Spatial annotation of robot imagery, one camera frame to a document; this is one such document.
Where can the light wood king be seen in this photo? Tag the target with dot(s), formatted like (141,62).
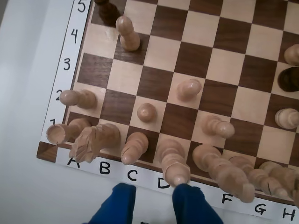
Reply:
(217,165)

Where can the dark wood knight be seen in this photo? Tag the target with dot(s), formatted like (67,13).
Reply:
(289,79)

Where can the white letter label strip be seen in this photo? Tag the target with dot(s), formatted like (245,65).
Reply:
(105,168)

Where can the light wood knight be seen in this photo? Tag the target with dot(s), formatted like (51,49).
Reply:
(98,140)
(287,177)

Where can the white number label strip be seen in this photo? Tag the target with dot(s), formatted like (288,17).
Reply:
(67,64)

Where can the dark wood pawn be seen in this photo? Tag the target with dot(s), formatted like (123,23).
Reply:
(107,11)

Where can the light wood bishop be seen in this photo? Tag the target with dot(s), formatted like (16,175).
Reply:
(135,145)
(259,178)

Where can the light wood rook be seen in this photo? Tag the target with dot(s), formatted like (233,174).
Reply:
(67,130)

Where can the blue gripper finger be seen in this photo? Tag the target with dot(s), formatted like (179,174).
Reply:
(116,205)
(191,207)

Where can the wooden chessboard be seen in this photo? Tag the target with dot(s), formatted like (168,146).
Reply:
(187,58)

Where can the light wood queen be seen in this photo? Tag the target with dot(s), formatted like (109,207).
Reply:
(171,156)

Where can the light wood pawn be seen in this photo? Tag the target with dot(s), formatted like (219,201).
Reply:
(79,99)
(146,112)
(217,127)
(188,89)
(286,119)
(128,35)
(292,54)

